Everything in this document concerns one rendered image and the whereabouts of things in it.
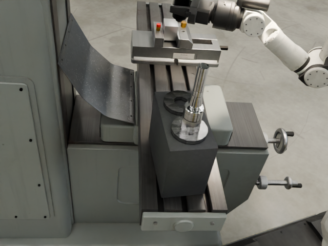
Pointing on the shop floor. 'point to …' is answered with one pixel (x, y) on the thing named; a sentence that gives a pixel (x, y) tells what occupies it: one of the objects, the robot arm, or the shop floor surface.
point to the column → (34, 120)
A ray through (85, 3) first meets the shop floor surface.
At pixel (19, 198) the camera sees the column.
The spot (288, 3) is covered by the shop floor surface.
